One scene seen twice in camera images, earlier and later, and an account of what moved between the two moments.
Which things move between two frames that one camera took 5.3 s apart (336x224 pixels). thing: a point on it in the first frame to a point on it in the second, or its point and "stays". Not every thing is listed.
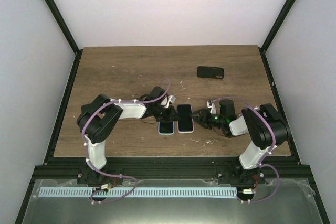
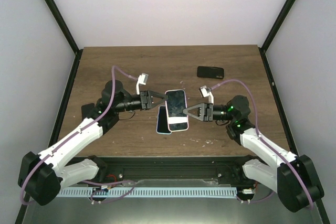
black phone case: x=206 y=72 stays
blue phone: x=166 y=127 stays
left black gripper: x=170 y=115 to x=146 y=99
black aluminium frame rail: x=170 y=168 stays
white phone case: x=186 y=132 to x=176 y=102
